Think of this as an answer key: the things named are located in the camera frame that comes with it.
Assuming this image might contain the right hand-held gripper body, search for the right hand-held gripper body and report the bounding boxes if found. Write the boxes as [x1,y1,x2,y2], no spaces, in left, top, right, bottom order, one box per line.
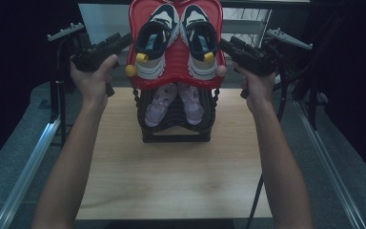
[233,27,315,99]

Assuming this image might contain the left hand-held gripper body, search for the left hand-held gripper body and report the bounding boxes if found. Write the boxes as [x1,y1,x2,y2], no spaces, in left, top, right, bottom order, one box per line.
[46,22,122,98]

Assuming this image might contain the navy and white sneaker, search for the navy and white sneaker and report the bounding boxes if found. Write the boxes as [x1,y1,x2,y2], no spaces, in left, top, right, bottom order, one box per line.
[180,3,220,81]
[134,3,181,80]

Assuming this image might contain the red and black shoe rack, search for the red and black shoe rack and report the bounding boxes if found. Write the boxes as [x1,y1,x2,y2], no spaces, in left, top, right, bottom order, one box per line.
[124,0,228,143]

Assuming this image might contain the person's left hand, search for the person's left hand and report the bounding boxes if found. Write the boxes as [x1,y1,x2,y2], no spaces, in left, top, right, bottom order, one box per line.
[70,53,121,108]

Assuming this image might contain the person's right hand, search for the person's right hand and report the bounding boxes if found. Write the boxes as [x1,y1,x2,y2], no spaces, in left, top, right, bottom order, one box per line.
[233,61,278,113]

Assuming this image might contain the black metal stand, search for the black metal stand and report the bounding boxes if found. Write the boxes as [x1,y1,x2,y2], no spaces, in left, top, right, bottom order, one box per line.
[275,47,328,131]
[49,68,77,121]

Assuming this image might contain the black curtain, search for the black curtain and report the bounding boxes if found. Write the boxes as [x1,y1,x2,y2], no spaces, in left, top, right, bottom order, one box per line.
[0,0,100,176]
[263,0,366,184]

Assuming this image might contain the left hand-held gripper cable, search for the left hand-held gripper cable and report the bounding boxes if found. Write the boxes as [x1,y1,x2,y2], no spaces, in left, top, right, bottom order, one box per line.
[54,35,77,147]

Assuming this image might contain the hand-held gripper cable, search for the hand-held gripper cable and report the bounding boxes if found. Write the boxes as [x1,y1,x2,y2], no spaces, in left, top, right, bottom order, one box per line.
[54,35,77,147]
[245,63,291,229]

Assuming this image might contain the aluminium floor rail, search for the aluminium floor rail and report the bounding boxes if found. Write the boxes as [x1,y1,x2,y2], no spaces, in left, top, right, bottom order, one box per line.
[0,113,64,229]
[294,99,366,229]

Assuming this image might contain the right hand-held gripper cable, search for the right hand-held gripper cable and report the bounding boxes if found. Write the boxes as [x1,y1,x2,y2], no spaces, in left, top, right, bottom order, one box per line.
[245,63,291,229]

